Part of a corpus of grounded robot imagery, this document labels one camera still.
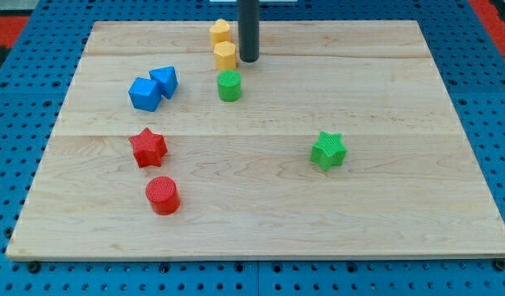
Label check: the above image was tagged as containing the yellow heart block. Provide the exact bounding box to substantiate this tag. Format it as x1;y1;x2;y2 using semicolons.
209;19;232;47

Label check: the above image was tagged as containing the yellow hexagon block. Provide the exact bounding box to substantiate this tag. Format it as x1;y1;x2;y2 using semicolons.
213;41;237;71

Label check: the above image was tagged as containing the blue cube block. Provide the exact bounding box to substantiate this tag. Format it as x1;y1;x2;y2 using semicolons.
128;77;161;112

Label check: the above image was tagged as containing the red cylinder block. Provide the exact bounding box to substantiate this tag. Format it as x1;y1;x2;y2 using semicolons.
146;176;180;215

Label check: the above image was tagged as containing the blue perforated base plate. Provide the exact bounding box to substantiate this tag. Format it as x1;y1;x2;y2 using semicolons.
0;0;505;295

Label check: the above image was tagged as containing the light wooden board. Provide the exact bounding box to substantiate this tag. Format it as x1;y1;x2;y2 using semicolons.
6;21;505;261

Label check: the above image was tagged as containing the blue triangle block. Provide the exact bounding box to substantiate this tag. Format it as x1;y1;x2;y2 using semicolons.
149;66;178;99

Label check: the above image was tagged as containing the red star block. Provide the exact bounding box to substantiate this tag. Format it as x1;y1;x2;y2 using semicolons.
128;127;168;169

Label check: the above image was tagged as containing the green cylinder block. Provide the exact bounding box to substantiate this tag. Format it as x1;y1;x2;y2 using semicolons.
217;70;242;102

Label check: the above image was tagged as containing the green star block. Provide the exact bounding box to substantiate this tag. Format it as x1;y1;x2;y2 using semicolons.
310;131;348;172

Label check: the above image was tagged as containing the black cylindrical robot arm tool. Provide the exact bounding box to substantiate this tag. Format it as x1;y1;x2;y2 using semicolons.
237;0;260;62

